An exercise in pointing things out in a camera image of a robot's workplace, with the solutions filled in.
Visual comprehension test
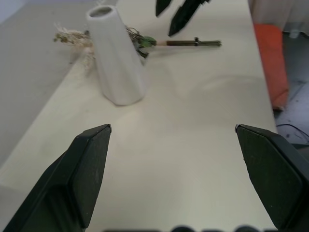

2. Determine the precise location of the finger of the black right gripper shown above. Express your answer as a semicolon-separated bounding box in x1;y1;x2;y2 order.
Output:
168;0;210;37
155;0;173;18

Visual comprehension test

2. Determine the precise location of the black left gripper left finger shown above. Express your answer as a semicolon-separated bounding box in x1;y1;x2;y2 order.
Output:
0;124;112;232

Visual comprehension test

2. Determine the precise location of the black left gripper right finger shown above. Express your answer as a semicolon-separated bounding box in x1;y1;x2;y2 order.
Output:
235;123;309;232

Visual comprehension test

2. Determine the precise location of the dried flower bouquet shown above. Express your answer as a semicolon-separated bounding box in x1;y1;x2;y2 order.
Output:
53;22;223;72

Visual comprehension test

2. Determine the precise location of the white ceramic vase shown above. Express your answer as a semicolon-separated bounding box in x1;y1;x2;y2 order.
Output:
86;5;146;106

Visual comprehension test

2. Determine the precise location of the orange cushioned object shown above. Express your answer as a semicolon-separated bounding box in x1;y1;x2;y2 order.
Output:
253;23;290;111

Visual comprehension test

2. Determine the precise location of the black floor cable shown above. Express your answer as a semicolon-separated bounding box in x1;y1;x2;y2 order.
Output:
276;123;309;142

